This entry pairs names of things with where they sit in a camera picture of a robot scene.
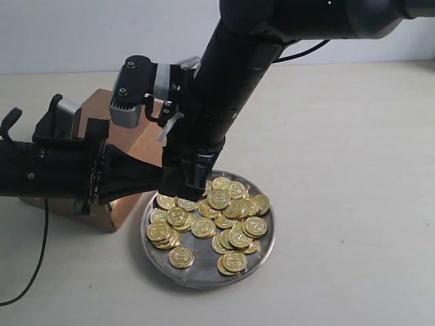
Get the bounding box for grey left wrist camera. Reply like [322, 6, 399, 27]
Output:
[32, 94, 82, 143]

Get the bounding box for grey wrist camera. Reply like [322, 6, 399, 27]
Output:
[108, 56, 191, 129]
[32, 94, 82, 143]

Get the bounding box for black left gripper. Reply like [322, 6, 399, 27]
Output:
[73, 118, 162, 215]

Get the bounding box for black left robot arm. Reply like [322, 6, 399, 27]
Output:
[1, 119, 162, 215]

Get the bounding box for lone gold coin front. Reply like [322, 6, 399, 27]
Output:
[169, 246, 194, 269]

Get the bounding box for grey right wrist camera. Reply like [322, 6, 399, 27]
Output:
[108, 56, 191, 129]

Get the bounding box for brown cardboard slotted box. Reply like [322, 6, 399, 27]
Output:
[18, 88, 162, 234]

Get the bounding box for black cable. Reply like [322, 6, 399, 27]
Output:
[0, 196, 49, 305]

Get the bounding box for round steel plate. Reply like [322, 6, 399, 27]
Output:
[139, 170, 277, 290]

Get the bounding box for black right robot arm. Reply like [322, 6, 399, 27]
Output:
[158, 1, 434, 201]

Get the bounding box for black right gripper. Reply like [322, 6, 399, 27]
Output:
[158, 142, 224, 202]

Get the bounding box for gold coin left stack top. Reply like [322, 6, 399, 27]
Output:
[145, 221, 171, 242]

